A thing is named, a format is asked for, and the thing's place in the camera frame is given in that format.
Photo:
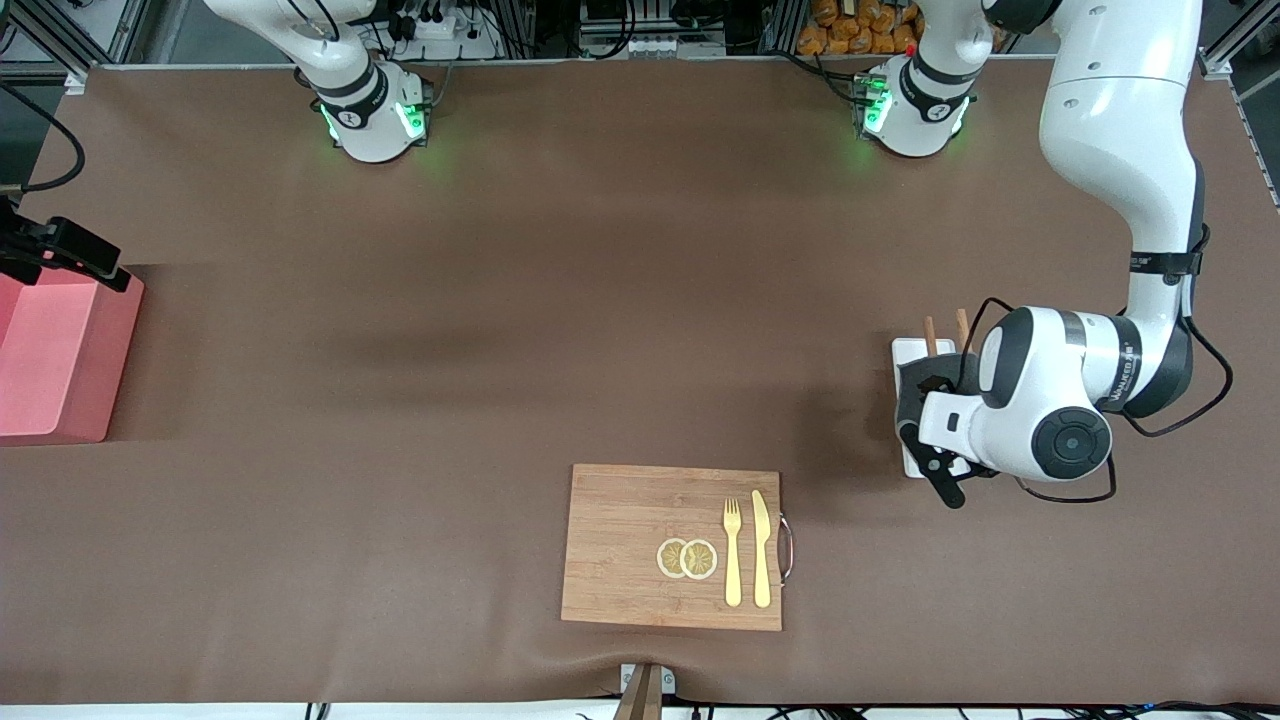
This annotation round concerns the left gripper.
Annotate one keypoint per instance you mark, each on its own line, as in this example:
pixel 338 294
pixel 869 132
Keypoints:
pixel 918 380

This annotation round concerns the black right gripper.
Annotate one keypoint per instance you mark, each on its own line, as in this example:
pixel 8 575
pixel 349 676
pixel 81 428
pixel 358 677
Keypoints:
pixel 62 243

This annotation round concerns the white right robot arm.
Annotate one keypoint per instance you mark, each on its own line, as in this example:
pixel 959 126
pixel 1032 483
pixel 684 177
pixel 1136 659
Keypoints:
pixel 370 110

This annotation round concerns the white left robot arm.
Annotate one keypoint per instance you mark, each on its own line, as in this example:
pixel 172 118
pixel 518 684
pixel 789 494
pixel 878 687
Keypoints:
pixel 1110 120

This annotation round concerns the white rack base tray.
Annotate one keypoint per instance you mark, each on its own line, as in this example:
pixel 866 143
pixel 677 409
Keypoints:
pixel 905 350

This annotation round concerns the right wooden chopstick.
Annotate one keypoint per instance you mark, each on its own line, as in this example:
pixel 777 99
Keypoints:
pixel 930 338

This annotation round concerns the brown wooden chopsticks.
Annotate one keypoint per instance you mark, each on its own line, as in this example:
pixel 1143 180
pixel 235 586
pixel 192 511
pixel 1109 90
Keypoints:
pixel 962 328

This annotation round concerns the pink plastic bin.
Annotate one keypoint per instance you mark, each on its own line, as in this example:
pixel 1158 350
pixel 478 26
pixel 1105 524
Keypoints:
pixel 50 370

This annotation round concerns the yellow knife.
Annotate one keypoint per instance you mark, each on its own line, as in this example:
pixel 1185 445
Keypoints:
pixel 761 550

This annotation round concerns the yellow fork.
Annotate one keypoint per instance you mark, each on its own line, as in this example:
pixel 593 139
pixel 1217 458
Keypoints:
pixel 733 560

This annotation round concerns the lemon slice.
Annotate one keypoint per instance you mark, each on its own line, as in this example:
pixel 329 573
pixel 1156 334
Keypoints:
pixel 668 558
pixel 700 559

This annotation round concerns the bamboo cutting board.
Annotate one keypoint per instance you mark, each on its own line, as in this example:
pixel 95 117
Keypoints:
pixel 620 550

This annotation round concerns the brown table cover mat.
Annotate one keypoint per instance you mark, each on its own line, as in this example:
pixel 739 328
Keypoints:
pixel 400 500

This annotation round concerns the orange packaged snacks pile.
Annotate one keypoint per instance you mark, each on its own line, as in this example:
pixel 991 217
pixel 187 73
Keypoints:
pixel 850 25

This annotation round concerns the white power strip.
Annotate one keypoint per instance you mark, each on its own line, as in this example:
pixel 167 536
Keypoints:
pixel 450 35

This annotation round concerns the aluminium frame post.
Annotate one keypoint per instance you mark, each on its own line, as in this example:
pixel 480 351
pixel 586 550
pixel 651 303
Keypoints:
pixel 1235 40
pixel 80 40

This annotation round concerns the metal clamp bracket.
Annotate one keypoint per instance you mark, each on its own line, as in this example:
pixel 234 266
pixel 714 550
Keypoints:
pixel 668 682

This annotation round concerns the brown stand post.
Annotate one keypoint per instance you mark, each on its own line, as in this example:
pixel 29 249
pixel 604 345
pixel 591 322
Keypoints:
pixel 640 700

